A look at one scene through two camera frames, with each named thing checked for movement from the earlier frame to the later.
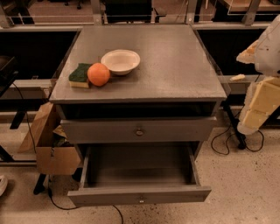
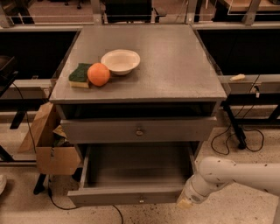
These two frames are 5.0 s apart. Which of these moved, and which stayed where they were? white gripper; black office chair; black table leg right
Moved: white gripper
Stayed: black office chair; black table leg right
